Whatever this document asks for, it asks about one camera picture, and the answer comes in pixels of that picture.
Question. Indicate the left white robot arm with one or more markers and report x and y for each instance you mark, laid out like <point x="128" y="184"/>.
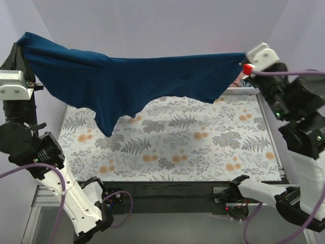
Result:
<point x="42" y="156"/>

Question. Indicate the pink t shirt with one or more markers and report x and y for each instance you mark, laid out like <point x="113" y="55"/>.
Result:
<point x="238" y="81"/>

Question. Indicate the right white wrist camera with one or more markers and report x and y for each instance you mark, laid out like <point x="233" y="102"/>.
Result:
<point x="259" y="59"/>

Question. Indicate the white plastic basket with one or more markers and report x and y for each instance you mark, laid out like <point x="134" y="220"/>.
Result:
<point x="240" y="91"/>

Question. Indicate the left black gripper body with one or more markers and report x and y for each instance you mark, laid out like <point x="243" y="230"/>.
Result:
<point x="15" y="65"/>

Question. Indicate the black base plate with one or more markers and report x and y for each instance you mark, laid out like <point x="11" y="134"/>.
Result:
<point x="198" y="202"/>

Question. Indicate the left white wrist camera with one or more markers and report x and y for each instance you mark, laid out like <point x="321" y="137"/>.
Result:
<point x="14" y="86"/>

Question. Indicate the dark blue t shirt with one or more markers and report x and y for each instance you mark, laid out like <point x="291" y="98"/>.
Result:
<point x="114" y="87"/>

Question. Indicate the aluminium rail frame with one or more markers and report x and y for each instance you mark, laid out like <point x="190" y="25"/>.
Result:
<point x="44" y="198"/>

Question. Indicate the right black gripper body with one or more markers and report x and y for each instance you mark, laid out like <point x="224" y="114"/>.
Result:
<point x="250" y="80"/>

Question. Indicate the floral table mat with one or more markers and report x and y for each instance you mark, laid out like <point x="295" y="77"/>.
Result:
<point x="174" y="139"/>

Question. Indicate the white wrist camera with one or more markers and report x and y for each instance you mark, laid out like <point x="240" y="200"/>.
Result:
<point x="259" y="59"/>
<point x="14" y="86"/>

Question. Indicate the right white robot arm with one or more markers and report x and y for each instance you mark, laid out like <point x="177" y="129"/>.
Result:
<point x="297" y="103"/>

